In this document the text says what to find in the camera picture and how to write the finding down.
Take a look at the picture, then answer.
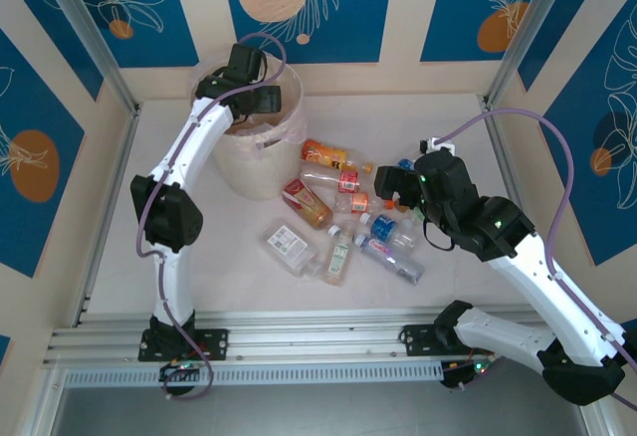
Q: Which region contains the beige round bin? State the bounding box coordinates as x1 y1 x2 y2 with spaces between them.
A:
191 55 306 202

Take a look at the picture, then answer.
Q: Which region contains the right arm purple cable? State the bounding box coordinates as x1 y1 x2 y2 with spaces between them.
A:
445 109 637 412

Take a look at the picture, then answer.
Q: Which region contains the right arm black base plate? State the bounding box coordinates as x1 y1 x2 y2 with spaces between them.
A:
399 323 498 358

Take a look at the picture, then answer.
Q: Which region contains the long clear bottle red-blue label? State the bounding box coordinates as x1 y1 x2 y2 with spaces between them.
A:
352 233 427 287

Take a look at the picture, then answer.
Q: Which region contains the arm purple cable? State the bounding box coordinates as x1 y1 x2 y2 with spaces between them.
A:
445 109 637 412
136 32 288 401

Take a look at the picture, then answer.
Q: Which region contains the small bottle green label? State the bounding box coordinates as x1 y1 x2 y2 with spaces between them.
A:
321 223 354 288

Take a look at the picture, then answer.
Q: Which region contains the clear bottle orange label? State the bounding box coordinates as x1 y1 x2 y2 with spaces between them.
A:
334 189 396 215

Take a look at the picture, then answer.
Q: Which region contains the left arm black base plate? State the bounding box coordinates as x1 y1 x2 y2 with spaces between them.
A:
137 327 231 363

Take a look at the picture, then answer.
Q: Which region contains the white slotted cable duct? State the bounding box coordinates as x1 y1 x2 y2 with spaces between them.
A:
62 360 445 388

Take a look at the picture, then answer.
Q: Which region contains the blue label bottle white cap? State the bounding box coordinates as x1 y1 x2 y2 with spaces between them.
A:
359 211 417 252

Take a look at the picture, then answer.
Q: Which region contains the flat square clear bottle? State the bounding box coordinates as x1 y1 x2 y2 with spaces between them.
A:
258 221 323 279

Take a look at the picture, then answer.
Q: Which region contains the tea bottle red gold label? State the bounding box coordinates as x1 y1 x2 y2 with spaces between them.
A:
280 179 334 231

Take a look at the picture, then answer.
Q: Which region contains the long aluminium mounting rail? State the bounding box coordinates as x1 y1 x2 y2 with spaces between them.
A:
42 308 597 368

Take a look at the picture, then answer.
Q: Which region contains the clear bottle red label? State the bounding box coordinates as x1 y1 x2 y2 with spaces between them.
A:
297 166 388 194

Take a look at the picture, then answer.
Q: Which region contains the orange juice bottle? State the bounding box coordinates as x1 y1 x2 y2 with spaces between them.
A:
301 137 374 175

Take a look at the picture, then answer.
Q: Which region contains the aluminium frame post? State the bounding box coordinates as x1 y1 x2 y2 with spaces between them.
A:
485 0 573 107
34 0 141 114

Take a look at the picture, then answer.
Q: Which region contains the white round bin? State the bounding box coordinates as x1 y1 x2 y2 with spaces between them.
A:
190 52 308 158

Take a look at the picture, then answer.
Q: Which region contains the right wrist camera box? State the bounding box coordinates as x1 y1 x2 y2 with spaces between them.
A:
419 135 458 157

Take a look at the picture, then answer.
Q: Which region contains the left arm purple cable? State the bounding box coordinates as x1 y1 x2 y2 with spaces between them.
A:
136 32 288 401

